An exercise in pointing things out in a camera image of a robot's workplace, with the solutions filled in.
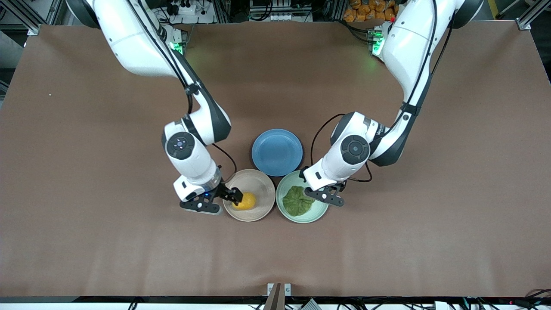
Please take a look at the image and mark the green lettuce leaf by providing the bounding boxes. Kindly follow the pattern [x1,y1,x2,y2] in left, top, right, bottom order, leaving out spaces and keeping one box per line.
[283,186,316,217]

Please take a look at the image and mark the orange snack bag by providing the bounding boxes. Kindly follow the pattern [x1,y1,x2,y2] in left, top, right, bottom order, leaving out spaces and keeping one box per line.
[343,0,396,23]

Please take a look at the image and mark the pale green plate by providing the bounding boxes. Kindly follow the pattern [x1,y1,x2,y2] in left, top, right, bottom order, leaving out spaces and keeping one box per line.
[275,170,331,223]

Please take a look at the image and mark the blue plate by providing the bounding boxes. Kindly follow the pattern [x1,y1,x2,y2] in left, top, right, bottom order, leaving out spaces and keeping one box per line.
[252,129,303,177]

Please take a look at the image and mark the yellow lemon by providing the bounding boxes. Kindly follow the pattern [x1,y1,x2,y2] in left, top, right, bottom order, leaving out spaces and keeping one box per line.
[232,192,257,211]

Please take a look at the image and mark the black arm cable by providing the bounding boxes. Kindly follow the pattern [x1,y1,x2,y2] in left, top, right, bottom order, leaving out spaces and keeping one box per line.
[125,0,238,183]
[310,0,455,183]

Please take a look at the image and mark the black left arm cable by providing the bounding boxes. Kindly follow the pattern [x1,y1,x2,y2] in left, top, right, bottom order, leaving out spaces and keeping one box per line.
[310,0,455,183]

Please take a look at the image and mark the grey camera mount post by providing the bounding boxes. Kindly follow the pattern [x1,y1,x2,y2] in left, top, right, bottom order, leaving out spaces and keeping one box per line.
[263,283,282,310]

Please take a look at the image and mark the beige plate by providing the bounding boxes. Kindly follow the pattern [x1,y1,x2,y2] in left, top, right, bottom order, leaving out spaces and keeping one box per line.
[222,169,276,222]

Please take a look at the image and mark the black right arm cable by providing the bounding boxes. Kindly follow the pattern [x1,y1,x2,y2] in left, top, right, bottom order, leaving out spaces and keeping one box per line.
[125,0,238,183]

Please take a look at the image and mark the white mount bracket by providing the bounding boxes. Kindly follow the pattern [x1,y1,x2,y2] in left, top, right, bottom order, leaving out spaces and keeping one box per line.
[267,283,292,297]

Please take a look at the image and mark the aluminium frame profile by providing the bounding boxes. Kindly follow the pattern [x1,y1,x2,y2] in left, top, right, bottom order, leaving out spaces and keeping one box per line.
[517,0,551,31]
[0,0,41,36]

